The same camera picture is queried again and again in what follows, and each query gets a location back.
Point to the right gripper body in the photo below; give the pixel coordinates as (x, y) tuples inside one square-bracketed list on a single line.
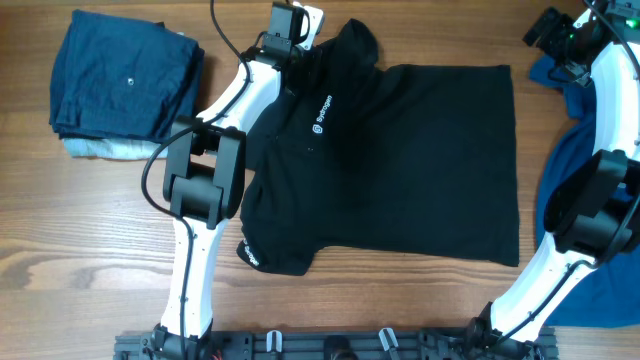
[(560, 42)]

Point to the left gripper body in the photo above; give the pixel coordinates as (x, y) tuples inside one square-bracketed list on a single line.
[(309, 61)]

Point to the black polo shirt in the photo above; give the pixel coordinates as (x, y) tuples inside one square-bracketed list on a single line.
[(412, 158)]

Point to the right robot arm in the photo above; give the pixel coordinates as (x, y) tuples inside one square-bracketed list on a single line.
[(593, 215)]

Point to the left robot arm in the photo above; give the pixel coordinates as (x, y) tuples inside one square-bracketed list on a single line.
[(204, 182)]

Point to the folded navy blue garment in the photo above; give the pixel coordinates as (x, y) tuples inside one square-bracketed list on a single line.
[(122, 78)]

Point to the folded light grey garment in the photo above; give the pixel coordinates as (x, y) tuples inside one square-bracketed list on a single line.
[(112, 149)]

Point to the blue polo shirt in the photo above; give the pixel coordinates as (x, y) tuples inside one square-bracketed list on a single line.
[(608, 297)]

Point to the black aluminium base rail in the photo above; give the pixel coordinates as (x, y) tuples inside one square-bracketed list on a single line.
[(384, 344)]

